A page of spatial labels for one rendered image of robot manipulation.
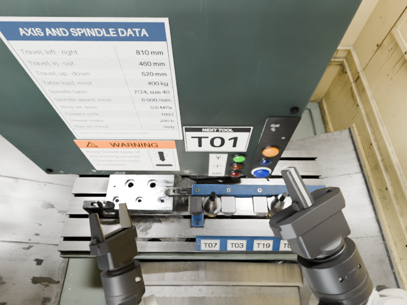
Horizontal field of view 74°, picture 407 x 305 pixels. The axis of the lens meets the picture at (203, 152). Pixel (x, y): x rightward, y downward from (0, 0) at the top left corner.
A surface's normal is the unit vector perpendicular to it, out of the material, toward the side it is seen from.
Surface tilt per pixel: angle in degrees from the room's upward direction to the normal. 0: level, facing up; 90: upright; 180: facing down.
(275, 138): 90
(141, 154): 90
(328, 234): 30
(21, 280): 24
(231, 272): 7
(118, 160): 90
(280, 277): 7
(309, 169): 0
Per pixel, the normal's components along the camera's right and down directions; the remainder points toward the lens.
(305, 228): 0.25, -0.04
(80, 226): 0.00, -0.49
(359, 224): -0.40, -0.45
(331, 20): 0.00, 0.87
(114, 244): 0.88, -0.17
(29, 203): 0.40, -0.45
